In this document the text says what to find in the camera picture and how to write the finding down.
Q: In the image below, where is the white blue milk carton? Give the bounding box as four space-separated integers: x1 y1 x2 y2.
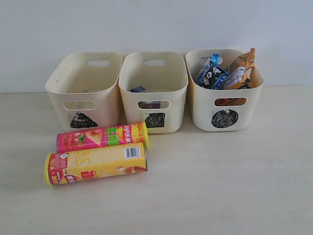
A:
131 86 148 93

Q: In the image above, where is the cream plastic bin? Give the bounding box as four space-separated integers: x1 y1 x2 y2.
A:
118 51 188 134
185 48 264 132
45 52 123 132

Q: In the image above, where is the blue noodle packet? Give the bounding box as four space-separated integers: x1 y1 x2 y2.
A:
196 54 228 90

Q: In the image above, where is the orange noodle packet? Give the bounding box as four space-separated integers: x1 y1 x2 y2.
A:
222 47 258 90

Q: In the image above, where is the left cream plastic bin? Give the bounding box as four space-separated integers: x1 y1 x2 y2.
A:
45 52 123 132

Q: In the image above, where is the purple small box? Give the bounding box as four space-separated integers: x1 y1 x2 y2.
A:
138 101 160 109

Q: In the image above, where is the middle cream plastic bin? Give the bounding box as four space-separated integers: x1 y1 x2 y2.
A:
118 51 188 134

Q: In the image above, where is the right cream plastic bin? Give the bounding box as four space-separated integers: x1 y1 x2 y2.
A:
185 48 264 132

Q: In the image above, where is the pink chips can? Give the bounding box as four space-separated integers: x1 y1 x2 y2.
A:
56 122 150 153

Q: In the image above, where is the yellow chips can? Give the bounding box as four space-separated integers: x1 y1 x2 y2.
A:
44 142 148 186

